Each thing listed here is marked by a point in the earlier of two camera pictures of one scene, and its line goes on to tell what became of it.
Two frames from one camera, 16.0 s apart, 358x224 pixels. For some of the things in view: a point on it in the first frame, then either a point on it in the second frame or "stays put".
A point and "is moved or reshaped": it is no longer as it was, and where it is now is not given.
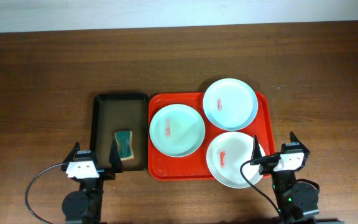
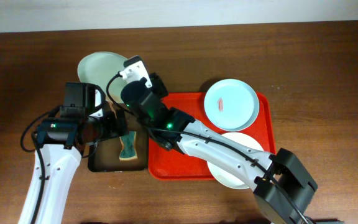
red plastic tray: x=194 y=167 stays put
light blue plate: x=230 y=104 stays put
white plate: x=226 y=154 stays put
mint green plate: x=177 y=130 is moved or reshaped
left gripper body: x=105 y=174 -> x=120 y=123
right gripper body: x=265 y=167 -> x=158 y=86
